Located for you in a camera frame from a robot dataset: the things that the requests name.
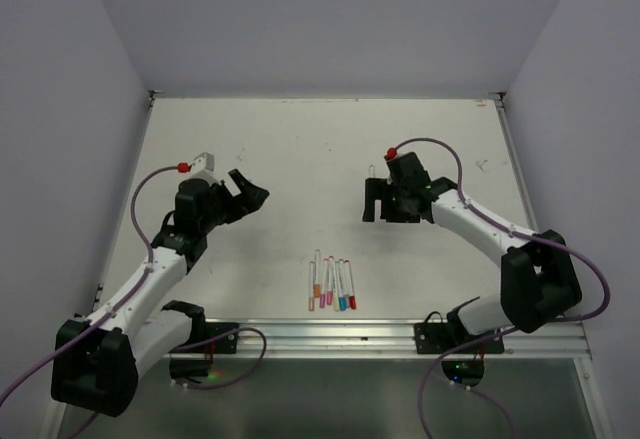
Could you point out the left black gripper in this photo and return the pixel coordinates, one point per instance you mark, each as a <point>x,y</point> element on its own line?
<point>253,197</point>

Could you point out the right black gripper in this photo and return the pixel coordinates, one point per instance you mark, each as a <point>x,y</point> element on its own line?
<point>379,187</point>

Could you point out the blue cap pen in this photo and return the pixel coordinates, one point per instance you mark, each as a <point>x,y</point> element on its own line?
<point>343,301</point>

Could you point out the red cap pen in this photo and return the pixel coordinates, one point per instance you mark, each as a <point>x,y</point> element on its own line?
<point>352,297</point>

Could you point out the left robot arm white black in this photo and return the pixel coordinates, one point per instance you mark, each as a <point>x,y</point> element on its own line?
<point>100,360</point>

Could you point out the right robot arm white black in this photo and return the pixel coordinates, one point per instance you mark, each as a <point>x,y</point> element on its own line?
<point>537,279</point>

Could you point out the orange band pen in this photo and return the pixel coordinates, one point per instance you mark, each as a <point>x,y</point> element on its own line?
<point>317,288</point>

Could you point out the pink cap pen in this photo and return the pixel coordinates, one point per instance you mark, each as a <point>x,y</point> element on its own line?
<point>325,283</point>

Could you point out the peach cap pen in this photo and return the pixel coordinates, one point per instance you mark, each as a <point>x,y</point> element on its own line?
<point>312,284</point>

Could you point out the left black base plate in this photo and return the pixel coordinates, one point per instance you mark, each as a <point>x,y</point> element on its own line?
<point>210,338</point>

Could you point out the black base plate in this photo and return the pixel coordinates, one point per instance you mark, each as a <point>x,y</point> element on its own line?
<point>210,338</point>
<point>434,335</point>

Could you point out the aluminium mounting rail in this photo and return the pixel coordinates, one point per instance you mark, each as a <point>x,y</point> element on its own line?
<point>394,339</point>

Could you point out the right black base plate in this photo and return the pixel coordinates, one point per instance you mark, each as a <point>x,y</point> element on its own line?
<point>434,335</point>

